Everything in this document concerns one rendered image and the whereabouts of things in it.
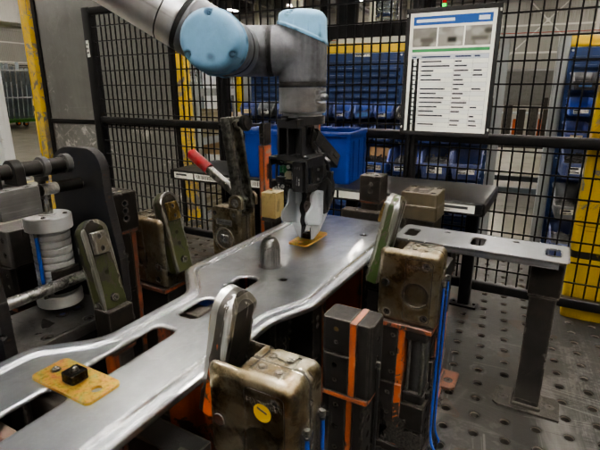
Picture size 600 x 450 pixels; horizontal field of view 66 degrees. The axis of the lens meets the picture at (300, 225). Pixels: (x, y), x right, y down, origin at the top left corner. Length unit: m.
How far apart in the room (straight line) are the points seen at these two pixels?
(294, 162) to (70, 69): 2.82
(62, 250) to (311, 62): 0.44
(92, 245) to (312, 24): 0.43
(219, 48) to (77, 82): 2.85
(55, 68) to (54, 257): 2.91
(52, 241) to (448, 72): 0.97
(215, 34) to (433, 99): 0.78
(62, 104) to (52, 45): 0.36
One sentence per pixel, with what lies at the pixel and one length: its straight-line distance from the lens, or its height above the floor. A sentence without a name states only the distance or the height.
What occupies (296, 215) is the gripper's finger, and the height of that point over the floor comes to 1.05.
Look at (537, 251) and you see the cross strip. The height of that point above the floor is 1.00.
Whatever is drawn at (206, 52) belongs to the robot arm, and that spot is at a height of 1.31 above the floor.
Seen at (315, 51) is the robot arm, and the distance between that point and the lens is 0.73.
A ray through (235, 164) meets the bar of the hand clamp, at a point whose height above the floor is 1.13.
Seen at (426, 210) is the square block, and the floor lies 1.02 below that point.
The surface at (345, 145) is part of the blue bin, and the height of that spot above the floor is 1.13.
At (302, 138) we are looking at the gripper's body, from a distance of 0.73.
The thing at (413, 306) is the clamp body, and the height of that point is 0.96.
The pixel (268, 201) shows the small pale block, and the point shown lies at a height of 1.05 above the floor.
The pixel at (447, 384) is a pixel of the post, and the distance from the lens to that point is 1.01.
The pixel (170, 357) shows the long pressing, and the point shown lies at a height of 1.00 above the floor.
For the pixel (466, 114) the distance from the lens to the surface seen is 1.26.
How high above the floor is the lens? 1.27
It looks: 17 degrees down
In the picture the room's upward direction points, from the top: straight up
